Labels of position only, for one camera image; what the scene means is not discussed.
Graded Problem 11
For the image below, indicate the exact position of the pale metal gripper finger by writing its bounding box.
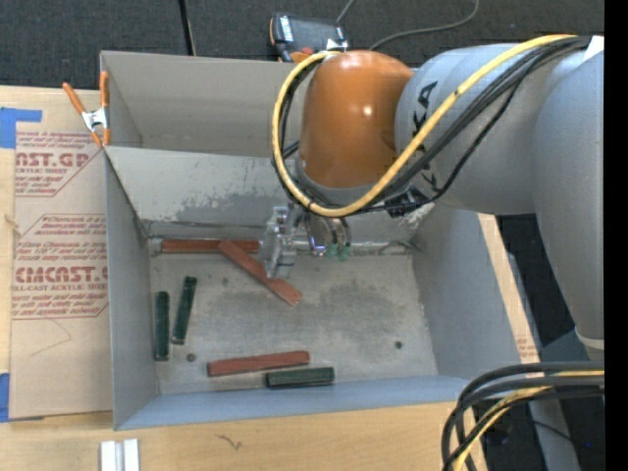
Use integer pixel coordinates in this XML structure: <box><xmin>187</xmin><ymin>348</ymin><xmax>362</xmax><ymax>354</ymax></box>
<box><xmin>258</xmin><ymin>206</ymin><xmax>289</xmax><ymax>270</ymax></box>
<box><xmin>275</xmin><ymin>248</ymin><xmax>298</xmax><ymax>282</ymax></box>

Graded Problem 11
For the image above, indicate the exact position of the red-brown block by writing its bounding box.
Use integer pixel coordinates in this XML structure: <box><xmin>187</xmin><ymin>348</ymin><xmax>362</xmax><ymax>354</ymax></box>
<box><xmin>218</xmin><ymin>239</ymin><xmax>303</xmax><ymax>307</ymax></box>
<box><xmin>206</xmin><ymin>350</ymin><xmax>311</xmax><ymax>378</ymax></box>
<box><xmin>160</xmin><ymin>237</ymin><xmax>261</xmax><ymax>255</ymax></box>

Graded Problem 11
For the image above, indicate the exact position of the grey metal bin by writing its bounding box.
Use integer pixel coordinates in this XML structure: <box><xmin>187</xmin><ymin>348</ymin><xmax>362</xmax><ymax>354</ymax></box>
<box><xmin>99</xmin><ymin>50</ymin><xmax>524</xmax><ymax>432</ymax></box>

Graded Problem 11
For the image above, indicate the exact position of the dark green flat block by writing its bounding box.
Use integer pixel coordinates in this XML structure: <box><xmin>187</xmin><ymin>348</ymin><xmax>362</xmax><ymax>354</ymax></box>
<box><xmin>153</xmin><ymin>290</ymin><xmax>172</xmax><ymax>362</ymax></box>
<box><xmin>170</xmin><ymin>276</ymin><xmax>198</xmax><ymax>346</ymax></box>
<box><xmin>265</xmin><ymin>366</ymin><xmax>337</xmax><ymax>390</ymax></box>

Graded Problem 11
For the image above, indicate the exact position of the brown cardboard board, red print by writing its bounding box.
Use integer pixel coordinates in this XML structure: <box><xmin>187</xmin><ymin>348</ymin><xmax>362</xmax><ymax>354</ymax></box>
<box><xmin>0</xmin><ymin>84</ymin><xmax>544</xmax><ymax>424</ymax></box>

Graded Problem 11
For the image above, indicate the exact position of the black cylinder on white bracket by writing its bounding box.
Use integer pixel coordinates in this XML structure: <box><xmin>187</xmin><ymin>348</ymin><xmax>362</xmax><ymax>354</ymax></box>
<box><xmin>385</xmin><ymin>188</ymin><xmax>436</xmax><ymax>230</ymax></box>

